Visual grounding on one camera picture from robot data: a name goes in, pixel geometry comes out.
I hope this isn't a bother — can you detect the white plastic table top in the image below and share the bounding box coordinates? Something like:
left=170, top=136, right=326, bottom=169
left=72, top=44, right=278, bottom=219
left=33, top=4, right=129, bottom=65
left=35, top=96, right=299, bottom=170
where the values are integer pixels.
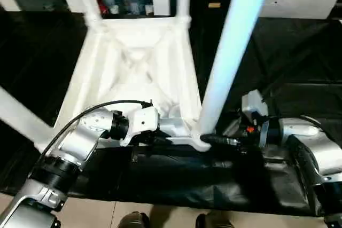
left=34, top=15, right=214, bottom=153

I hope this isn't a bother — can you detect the black padded work mat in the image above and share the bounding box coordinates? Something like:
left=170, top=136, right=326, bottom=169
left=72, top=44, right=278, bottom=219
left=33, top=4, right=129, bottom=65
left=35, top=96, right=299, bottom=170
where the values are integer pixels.
left=0, top=10, right=342, bottom=217

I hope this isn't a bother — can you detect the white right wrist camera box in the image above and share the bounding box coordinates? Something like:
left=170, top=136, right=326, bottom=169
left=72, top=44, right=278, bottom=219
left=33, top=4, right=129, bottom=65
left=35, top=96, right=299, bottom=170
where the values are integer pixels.
left=242, top=89, right=269, bottom=148

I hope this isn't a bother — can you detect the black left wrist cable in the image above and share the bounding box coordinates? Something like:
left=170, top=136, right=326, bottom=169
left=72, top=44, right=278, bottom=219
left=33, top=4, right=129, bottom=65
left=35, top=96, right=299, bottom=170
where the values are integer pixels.
left=34, top=99, right=154, bottom=164

